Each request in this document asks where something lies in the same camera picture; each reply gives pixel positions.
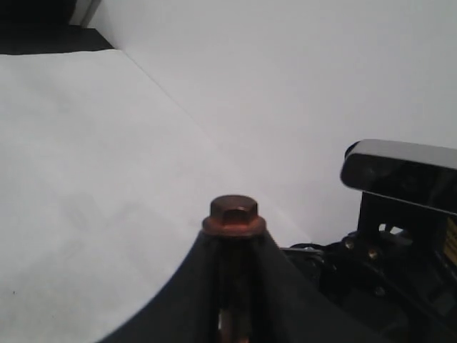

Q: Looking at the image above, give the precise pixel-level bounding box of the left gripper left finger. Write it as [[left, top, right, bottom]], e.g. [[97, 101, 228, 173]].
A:
[[95, 230, 223, 343]]

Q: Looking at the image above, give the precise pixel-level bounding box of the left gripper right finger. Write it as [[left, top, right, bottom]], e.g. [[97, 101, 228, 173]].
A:
[[249, 232, 385, 343]]

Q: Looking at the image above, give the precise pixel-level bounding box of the copper hex flange bolt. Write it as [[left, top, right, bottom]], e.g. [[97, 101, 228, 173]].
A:
[[201, 194, 268, 343]]

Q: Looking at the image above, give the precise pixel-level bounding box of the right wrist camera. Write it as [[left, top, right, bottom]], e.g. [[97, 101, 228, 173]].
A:
[[339, 139, 457, 215]]

